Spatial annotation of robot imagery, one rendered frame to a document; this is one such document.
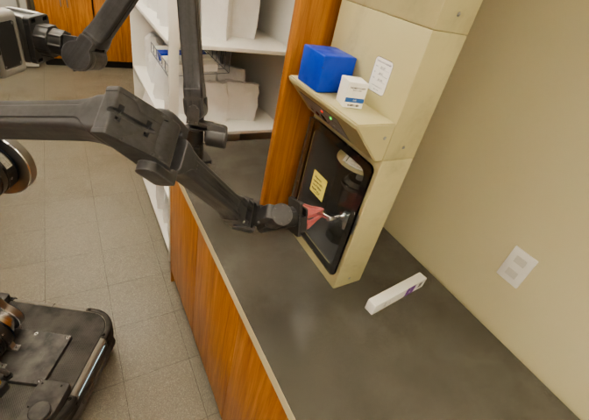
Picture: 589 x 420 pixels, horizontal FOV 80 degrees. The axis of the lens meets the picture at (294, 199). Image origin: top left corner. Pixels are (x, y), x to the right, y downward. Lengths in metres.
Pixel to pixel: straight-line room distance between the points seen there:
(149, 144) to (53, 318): 1.51
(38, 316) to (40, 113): 1.48
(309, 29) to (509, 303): 1.01
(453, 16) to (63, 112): 0.72
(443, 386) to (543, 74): 0.85
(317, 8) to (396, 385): 1.01
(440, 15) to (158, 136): 0.57
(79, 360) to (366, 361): 1.23
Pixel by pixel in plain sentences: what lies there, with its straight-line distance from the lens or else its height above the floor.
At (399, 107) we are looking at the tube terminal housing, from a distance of 0.85.
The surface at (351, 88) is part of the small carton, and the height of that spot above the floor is 1.56.
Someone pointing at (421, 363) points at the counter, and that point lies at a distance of 1.12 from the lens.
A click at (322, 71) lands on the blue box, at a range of 0.91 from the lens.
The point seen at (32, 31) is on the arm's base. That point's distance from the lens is 1.25.
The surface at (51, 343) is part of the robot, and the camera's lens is 1.90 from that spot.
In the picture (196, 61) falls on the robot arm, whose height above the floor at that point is 1.48.
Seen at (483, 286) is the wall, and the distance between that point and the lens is 1.33.
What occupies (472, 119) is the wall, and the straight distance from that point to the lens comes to 1.25.
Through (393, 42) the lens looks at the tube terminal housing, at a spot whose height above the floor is 1.66.
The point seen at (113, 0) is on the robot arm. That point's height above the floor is 1.59.
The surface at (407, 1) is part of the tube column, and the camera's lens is 0.88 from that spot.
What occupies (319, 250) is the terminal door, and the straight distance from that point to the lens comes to 1.15.
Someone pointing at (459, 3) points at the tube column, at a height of 1.76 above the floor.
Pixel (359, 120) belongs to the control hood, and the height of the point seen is 1.51.
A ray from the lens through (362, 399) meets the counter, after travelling 1.00.
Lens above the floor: 1.78
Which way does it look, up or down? 34 degrees down
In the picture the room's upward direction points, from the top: 14 degrees clockwise
